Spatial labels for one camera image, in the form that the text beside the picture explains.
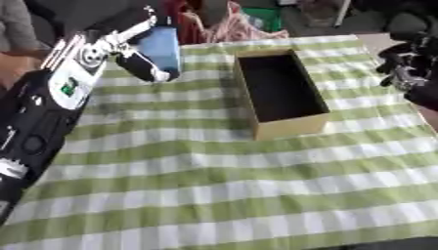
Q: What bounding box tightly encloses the tan cardboard box black inside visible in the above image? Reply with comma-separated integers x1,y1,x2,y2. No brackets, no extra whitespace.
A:
231,48,332,142

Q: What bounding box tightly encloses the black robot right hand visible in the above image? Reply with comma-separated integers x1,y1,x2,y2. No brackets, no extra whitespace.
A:
374,34,438,93

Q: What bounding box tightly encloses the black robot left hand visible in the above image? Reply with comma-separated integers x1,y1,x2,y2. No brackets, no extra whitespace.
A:
101,5,173,83

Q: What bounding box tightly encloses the green crate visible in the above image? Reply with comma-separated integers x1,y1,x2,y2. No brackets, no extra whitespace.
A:
241,7,285,33

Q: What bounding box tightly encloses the blue rectangular block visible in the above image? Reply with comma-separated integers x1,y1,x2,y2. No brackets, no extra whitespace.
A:
131,25,184,80

